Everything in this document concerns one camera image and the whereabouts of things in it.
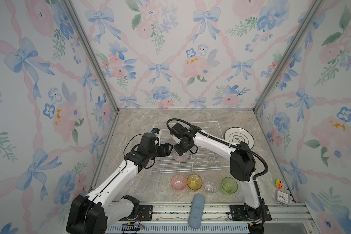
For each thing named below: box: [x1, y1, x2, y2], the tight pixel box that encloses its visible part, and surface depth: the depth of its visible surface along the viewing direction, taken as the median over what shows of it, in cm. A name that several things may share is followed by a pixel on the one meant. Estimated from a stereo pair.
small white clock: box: [275, 190, 290, 205], surface depth 79 cm
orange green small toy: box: [274, 178, 284, 190], surface depth 83 cm
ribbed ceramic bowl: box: [171, 148, 191, 163], surface depth 90 cm
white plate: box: [224, 126, 255, 150], surface depth 102 cm
